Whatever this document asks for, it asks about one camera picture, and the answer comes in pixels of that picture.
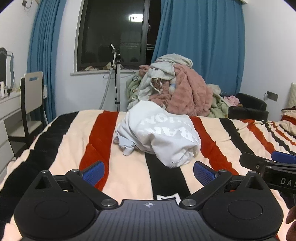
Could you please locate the beige crumpled garment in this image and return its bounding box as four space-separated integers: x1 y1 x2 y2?
154 54 193 69

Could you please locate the pink fluffy blanket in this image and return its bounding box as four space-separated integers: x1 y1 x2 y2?
139 64 213 117

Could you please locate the wire clothes hanger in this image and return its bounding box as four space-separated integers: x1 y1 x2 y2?
103 69 137 80

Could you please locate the white dressing table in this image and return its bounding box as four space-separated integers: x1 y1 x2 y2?
0 91 24 178

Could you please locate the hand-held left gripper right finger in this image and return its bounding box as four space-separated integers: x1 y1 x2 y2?
179 161 266 209

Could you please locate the wide blue curtain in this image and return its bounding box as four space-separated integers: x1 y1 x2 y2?
150 0 246 96

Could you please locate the black armchair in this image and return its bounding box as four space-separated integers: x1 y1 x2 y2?
228 93 269 121

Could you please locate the white t-shirt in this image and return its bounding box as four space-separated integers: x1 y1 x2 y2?
113 100 201 168

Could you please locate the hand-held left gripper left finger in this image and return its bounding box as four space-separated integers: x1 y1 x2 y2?
32 161 119 209

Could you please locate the silver tripod stand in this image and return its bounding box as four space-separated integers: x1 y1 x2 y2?
109 44 122 112

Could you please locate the narrow blue curtain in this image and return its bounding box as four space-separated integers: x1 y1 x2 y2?
26 0 67 122

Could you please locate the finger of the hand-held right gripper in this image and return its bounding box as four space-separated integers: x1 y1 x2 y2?
272 151 296 165
240 152 278 173

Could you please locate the grey hoodie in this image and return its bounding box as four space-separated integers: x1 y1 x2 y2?
137 61 176 103

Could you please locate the black and beige chair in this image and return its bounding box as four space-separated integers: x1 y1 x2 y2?
7 71 47 161

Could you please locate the dark window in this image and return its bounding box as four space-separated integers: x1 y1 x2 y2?
70 0 161 77

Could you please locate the person's right hand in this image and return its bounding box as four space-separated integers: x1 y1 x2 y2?
286 205 296 241

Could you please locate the ornate framed mirror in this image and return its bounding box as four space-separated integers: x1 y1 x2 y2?
0 47 15 90

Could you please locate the beige quilted pillow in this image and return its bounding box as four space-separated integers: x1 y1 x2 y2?
287 83 296 110

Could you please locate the grey wall socket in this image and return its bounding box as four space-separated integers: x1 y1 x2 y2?
265 91 279 102

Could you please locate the pale green blanket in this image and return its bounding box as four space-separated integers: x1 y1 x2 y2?
207 84 232 118

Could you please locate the pale green patterned garment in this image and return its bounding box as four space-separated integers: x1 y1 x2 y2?
126 74 144 110

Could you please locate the striped fleece blanket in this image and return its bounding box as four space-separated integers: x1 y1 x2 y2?
0 109 296 241

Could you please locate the small pink garment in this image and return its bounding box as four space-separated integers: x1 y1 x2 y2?
223 95 240 107

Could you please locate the grey flexible hose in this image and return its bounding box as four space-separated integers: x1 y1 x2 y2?
99 67 116 111

